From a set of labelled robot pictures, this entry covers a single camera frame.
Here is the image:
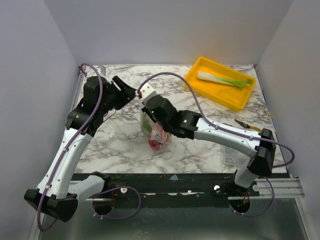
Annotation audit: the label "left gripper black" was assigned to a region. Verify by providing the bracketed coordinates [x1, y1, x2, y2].
[99, 76, 137, 115]

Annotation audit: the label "clear pink zip top bag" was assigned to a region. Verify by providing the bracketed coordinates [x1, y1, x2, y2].
[140, 110, 171, 151]

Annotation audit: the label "green grapes bunch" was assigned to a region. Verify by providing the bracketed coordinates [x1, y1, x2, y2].
[140, 117, 154, 133]

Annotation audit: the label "silver fish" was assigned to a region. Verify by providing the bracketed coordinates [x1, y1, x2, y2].
[150, 123, 166, 142]

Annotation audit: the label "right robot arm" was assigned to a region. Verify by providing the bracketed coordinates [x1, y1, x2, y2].
[142, 94, 276, 196]

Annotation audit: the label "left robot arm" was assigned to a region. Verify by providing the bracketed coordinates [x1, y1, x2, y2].
[24, 76, 136, 222]

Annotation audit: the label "white green leek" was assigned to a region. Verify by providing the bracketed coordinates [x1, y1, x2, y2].
[197, 71, 253, 89]

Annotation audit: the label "yellow plastic tray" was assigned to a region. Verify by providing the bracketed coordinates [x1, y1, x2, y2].
[185, 56, 256, 112]

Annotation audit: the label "clear plastic screw box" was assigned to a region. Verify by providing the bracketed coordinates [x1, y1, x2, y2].
[223, 146, 250, 167]

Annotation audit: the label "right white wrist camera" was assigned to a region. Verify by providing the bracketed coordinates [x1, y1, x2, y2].
[137, 83, 157, 105]

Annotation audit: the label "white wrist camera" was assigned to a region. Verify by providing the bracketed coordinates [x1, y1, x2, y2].
[137, 83, 157, 105]
[97, 65, 107, 76]

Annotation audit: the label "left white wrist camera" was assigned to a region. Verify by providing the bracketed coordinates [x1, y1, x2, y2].
[97, 65, 107, 76]

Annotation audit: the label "aluminium frame rail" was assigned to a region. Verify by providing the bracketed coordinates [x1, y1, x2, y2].
[58, 66, 87, 161]

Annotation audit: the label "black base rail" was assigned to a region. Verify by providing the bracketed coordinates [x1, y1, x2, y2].
[88, 173, 289, 209]

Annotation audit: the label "yellow handled pliers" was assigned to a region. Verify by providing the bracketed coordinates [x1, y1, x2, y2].
[234, 119, 262, 132]

